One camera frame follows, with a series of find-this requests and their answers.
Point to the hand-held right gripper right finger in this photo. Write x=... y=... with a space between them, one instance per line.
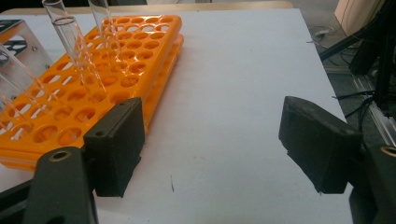
x=317 y=146

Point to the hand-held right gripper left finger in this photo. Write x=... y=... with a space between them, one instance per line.
x=115 y=149

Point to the clear glass test tube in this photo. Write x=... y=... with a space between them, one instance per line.
x=72 y=43
x=104 y=25
x=18 y=72

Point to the orange plastic test tube rack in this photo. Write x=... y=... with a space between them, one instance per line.
x=174 y=34

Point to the silver metal test tube rack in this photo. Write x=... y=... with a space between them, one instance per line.
x=31 y=42

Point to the black metal stand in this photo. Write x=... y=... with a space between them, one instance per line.
x=386 y=46

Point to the light wooden cabinet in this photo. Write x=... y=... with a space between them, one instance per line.
x=355 y=12

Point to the aluminium floor rail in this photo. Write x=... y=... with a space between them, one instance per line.
x=383 y=124

